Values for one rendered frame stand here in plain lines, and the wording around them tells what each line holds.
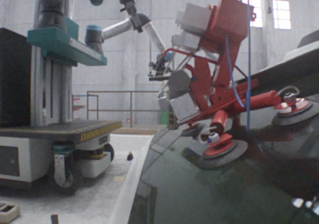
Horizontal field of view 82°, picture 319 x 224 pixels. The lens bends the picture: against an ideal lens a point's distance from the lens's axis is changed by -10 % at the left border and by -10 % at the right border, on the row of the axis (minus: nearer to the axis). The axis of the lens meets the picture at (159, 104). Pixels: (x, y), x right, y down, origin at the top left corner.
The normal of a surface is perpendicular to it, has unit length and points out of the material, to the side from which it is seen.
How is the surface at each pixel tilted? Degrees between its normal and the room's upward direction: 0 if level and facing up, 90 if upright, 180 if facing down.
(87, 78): 90
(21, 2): 90
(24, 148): 90
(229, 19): 90
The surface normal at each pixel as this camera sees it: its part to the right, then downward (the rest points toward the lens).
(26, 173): -0.11, 0.00
